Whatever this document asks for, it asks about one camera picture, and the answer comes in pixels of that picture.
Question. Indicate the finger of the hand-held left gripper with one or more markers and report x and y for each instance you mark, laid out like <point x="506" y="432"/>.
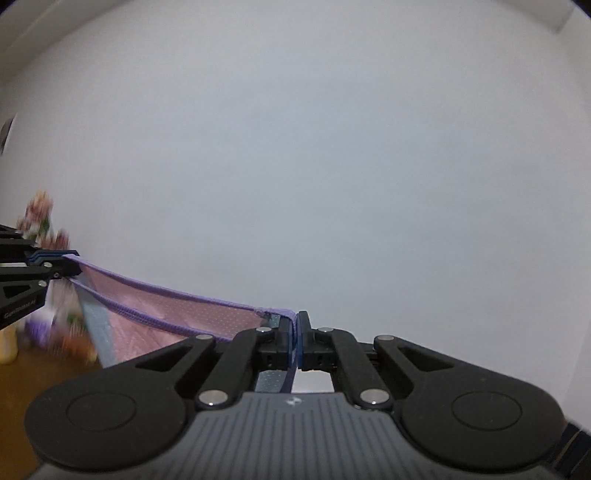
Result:
<point x="21" y="295"/>
<point x="46" y="256"/>

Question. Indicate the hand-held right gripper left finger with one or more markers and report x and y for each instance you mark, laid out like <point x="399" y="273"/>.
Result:
<point x="287" y="341"/>

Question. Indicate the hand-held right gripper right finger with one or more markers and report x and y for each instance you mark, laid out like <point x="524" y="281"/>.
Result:
<point x="303" y="341"/>

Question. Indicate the pink garment with purple trim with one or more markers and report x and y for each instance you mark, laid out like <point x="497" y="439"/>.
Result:
<point x="152" y="309"/>

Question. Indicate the purple packet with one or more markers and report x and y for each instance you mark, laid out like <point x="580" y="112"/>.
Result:
<point x="39" y="330"/>

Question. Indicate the clear printed plastic bag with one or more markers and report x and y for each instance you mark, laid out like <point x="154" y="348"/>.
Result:
<point x="41" y="217"/>

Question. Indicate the orange snack bag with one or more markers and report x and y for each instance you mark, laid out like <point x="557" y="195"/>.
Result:
<point x="76" y="345"/>

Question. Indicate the dark wall frame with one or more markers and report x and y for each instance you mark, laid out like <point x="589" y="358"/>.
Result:
<point x="6" y="134"/>

